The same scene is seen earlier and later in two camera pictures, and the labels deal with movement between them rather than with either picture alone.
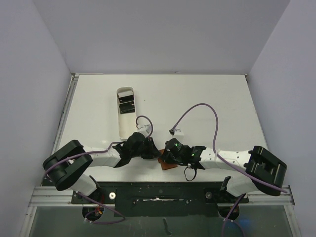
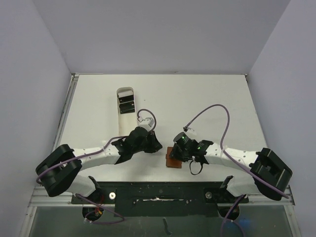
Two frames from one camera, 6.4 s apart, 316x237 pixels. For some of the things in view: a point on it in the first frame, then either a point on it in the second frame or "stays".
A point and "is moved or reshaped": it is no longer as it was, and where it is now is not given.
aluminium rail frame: [46, 195] stays
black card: [126, 98] stays
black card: [127, 107] stays
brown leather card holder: [165, 165] is moved or reshaped
